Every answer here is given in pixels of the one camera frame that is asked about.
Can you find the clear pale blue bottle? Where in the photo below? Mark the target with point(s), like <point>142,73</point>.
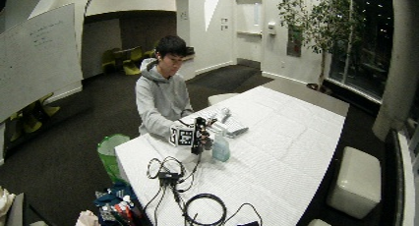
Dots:
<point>222,149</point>

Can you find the white cube with black markers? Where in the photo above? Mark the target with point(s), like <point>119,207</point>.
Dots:
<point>183,136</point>

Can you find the small grey white device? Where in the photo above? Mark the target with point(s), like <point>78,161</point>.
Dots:
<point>224,114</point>

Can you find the the person in grey hoodie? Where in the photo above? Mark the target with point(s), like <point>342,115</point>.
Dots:
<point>159,98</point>

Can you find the green waste bin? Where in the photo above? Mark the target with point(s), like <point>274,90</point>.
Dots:
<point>108,154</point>

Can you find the black flat device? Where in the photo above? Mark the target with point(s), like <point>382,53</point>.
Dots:
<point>248,223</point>

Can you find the dark blue bag with items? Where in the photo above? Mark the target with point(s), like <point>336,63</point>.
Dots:
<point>115,203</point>

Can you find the dark plant pot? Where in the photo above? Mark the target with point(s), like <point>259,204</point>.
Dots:
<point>318,87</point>

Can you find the white cube stool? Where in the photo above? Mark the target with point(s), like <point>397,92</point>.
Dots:
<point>355,181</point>
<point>318,222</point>

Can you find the pale pink bag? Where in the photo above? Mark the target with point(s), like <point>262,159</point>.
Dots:
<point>87,218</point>

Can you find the white door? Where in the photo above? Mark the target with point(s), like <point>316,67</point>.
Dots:
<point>248,26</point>

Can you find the yellow green lounge chair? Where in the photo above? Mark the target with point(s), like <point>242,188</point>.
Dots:
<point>32,116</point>

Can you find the indoor tree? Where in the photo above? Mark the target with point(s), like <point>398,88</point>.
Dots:
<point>318,26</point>

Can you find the large whiteboard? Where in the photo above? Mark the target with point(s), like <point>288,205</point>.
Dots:
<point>36,59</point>

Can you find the white plastic bag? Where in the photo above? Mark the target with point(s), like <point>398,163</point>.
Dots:
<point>6,203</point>

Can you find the white wall switches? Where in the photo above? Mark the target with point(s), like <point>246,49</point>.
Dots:
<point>223,24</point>

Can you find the dark wall panel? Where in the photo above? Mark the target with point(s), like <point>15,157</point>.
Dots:
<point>294,42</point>

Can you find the white wall dispenser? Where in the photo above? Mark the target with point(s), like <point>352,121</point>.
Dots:
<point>271,28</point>

